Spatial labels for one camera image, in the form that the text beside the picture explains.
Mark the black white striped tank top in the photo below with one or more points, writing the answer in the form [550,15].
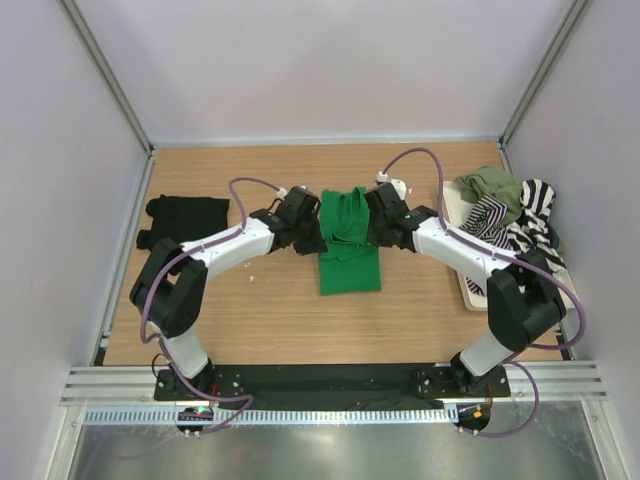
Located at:
[525,230]

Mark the aluminium frame post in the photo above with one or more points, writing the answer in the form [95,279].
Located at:
[559,42]
[83,31]

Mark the white plastic tray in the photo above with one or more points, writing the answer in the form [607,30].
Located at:
[456,212]

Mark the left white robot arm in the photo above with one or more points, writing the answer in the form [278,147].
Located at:
[169,290]

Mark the bright green tank top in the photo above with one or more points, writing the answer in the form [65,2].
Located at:
[350,264]

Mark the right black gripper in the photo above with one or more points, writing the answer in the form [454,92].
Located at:
[373,237]

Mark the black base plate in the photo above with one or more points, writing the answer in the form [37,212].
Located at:
[348,387]

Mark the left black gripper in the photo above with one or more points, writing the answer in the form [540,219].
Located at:
[316,244]

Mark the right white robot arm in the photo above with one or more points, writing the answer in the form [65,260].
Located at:
[523,299]

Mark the right aluminium frame post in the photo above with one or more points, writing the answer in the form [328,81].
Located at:
[559,42]

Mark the aluminium front rail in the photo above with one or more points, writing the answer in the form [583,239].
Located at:
[132,385]

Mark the slotted cable duct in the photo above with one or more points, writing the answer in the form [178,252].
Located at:
[197,415]

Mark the olive green tank top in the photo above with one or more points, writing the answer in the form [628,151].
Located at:
[492,185]

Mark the left aluminium frame post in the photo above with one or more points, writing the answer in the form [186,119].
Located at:
[83,31]

